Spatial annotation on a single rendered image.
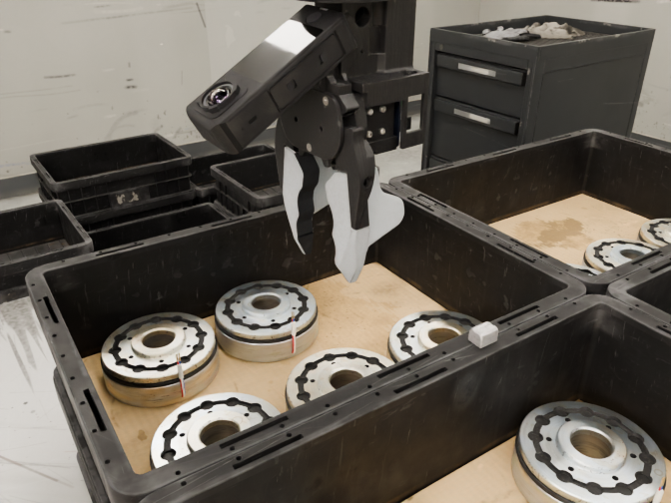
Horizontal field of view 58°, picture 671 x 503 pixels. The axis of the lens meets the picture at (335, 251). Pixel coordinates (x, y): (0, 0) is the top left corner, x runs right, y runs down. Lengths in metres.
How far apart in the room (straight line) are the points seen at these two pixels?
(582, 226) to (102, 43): 2.84
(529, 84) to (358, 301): 1.35
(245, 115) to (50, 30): 3.00
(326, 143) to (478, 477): 0.27
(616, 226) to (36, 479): 0.78
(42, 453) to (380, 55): 0.55
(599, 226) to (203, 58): 2.93
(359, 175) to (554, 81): 1.63
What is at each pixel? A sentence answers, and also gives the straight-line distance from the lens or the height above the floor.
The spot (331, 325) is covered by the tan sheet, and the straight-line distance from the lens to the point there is 0.64.
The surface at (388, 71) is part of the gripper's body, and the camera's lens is 0.45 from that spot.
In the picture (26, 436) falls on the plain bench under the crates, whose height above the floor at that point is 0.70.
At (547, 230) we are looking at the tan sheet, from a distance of 0.89.
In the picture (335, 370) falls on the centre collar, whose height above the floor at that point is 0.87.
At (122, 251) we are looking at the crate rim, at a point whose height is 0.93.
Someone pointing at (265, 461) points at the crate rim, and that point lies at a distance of 0.37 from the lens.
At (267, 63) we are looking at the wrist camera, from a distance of 0.40.
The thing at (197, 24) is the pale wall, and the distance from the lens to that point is 3.58.
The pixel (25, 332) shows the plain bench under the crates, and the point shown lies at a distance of 0.96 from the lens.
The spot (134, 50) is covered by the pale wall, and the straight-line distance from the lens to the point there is 3.47.
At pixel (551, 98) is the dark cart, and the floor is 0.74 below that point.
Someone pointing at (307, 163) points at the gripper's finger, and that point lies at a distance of 0.47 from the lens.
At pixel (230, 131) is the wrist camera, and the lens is 0.38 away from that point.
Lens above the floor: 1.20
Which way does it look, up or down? 28 degrees down
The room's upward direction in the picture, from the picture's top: straight up
